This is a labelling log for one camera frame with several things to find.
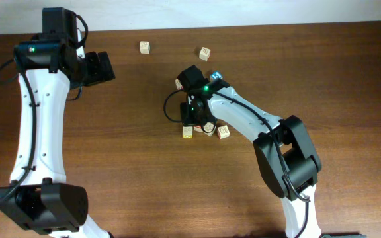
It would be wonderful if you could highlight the wooden block cluster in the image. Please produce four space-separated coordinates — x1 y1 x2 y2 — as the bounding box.
201 122 216 136
175 79 183 90
182 126 193 138

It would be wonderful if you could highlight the wooden block far left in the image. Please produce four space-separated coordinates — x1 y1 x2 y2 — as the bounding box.
140 41 151 54

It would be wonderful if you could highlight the wooden block far right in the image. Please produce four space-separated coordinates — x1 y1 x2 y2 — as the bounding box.
199 47 211 61

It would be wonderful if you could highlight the red letter block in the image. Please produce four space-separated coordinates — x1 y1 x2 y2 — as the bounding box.
193 126 203 132

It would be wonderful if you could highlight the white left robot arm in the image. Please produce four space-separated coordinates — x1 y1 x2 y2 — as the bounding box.
0 7 115 237

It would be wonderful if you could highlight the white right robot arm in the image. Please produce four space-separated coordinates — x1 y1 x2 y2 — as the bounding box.
177 65 322 237

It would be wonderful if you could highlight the wooden block with swirl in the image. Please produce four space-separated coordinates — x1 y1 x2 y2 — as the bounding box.
217 125 230 139

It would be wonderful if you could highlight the blue number five block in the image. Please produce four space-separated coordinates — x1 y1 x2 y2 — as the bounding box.
210 71 223 81

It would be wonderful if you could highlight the wooden block cluster bottom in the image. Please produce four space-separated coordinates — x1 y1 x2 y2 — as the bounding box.
201 122 216 136

